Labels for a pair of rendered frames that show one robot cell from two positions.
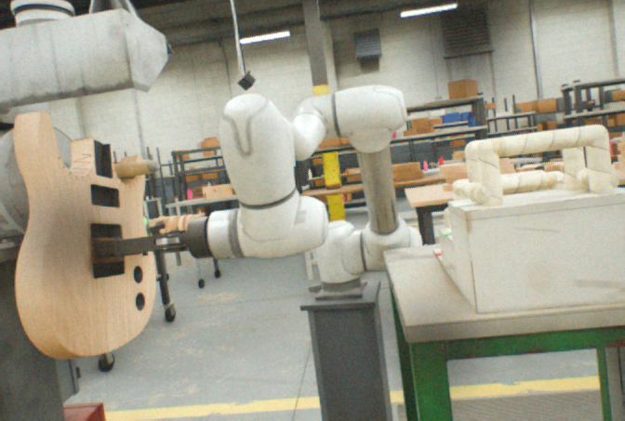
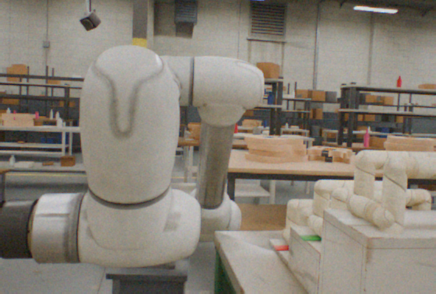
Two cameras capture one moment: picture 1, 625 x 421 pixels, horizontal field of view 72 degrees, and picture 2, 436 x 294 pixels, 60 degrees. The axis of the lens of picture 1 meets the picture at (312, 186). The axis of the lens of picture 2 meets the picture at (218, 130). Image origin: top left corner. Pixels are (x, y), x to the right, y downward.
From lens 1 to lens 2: 28 cm
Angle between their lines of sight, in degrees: 16
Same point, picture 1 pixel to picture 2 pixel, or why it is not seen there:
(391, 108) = (251, 86)
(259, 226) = (114, 230)
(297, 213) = (168, 215)
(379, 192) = (216, 167)
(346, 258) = not seen: hidden behind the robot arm
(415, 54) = (224, 30)
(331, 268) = not seen: hidden behind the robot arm
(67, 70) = not seen: outside the picture
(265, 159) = (148, 145)
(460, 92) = (266, 73)
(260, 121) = (153, 90)
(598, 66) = (357, 72)
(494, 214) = (397, 244)
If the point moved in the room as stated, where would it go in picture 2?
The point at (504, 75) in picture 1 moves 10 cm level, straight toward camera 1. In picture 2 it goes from (290, 64) to (290, 64)
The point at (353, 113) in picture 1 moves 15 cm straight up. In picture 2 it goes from (212, 84) to (215, 24)
